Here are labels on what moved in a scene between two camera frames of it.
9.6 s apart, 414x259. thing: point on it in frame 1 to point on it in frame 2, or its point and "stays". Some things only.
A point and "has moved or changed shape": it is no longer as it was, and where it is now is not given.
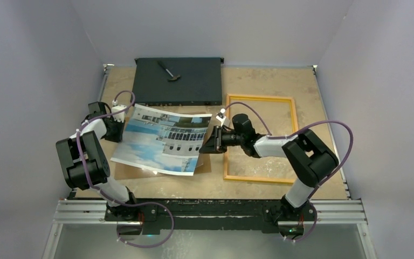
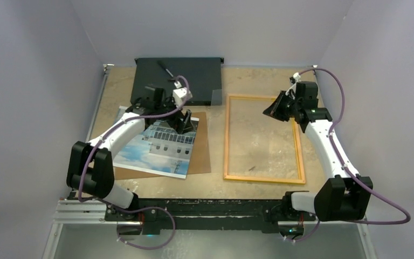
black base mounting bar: [154, 215] stays
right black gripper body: [222, 139] to [290, 105]
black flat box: [200, 82] stays
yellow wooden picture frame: [228, 97] stays
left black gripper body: [115, 134] to [173, 119]
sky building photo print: [165, 141] has moved or changed shape
